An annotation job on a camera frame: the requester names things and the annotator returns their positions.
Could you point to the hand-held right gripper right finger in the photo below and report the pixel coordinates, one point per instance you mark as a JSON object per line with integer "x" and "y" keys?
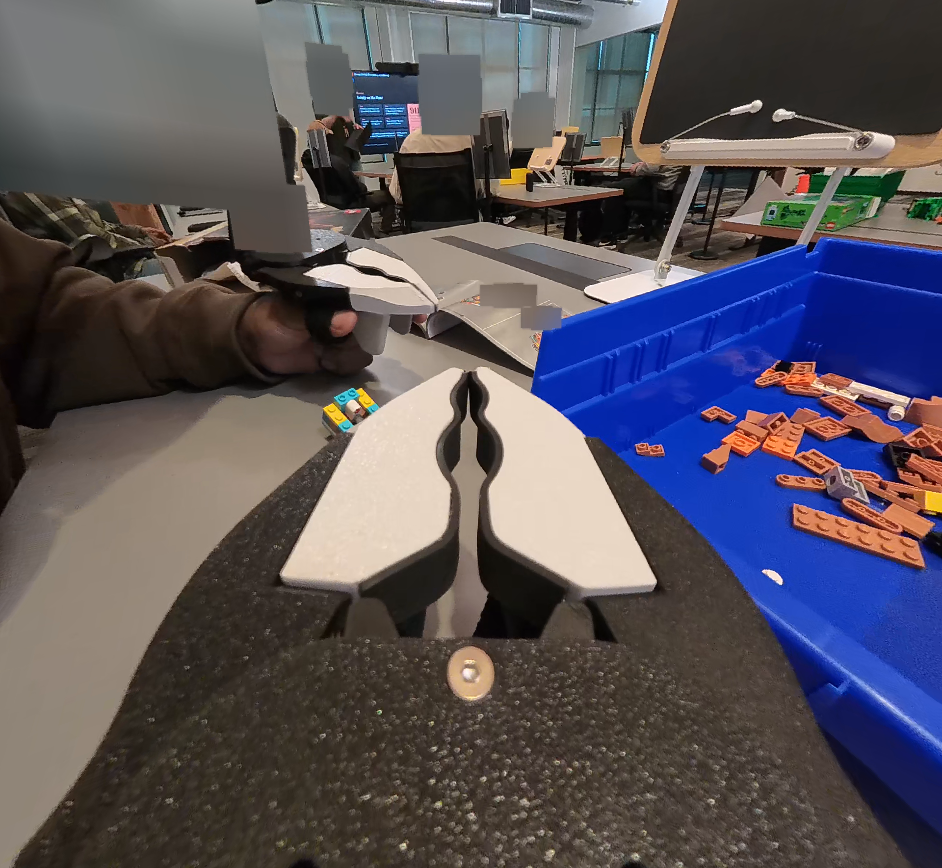
{"x": 567, "y": 507}

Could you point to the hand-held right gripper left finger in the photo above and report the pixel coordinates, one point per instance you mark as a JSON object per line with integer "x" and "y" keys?
{"x": 368, "y": 500}

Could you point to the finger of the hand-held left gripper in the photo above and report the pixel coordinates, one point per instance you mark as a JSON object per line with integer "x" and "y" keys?
{"x": 383, "y": 261}
{"x": 383, "y": 297}

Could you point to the small colourful toy brick build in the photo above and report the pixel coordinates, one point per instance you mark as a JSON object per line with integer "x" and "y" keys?
{"x": 353, "y": 404}

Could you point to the blue plastic bin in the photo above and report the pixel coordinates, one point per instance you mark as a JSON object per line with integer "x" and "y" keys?
{"x": 662, "y": 367}

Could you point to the pile of brown toy bricks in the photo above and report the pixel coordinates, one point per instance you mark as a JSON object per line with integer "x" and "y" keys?
{"x": 857, "y": 533}

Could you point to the person's left forearm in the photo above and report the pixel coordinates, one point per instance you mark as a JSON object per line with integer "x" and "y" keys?
{"x": 110, "y": 338}

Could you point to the grey desk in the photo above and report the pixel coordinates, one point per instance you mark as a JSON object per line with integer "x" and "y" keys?
{"x": 147, "y": 478}

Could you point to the person's left hand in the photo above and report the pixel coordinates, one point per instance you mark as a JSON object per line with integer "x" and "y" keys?
{"x": 283, "y": 338}

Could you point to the black mesh office chair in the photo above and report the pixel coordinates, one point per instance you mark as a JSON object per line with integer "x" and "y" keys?
{"x": 441, "y": 191}

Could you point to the open grey instruction booklet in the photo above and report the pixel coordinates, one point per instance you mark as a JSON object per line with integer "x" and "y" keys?
{"x": 486, "y": 329}

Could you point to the computer monitor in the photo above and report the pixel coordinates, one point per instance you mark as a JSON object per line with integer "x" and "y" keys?
{"x": 497, "y": 143}

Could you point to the wooden office table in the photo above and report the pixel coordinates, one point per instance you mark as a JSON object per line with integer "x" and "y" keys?
{"x": 905, "y": 231}
{"x": 559, "y": 198}

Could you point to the wooden laptop stand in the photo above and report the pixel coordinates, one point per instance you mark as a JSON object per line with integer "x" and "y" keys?
{"x": 548, "y": 158}

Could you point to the green toy set box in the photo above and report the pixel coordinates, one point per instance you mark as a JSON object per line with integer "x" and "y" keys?
{"x": 817, "y": 213}

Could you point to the green open box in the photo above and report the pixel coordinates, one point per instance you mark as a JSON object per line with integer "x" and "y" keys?
{"x": 861, "y": 183}

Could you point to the green toy bricks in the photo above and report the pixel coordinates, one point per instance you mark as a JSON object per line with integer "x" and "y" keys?
{"x": 926, "y": 208}

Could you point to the dark wall screen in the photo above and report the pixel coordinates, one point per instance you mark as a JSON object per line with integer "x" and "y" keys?
{"x": 383, "y": 117}

